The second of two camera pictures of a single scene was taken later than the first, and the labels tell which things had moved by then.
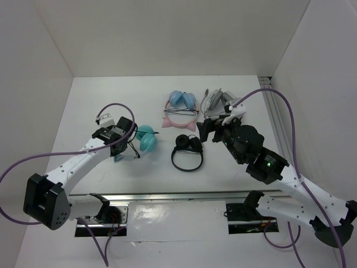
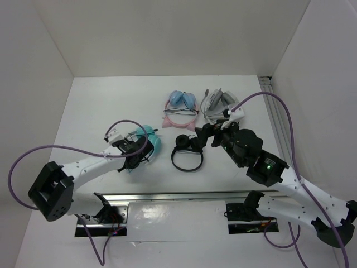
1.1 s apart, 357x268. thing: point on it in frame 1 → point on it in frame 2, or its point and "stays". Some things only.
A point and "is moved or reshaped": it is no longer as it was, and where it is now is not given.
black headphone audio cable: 130,141 is moved or reshaped
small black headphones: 191,143 stays
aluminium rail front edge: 169,195 stays
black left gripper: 114,154 → 121,168
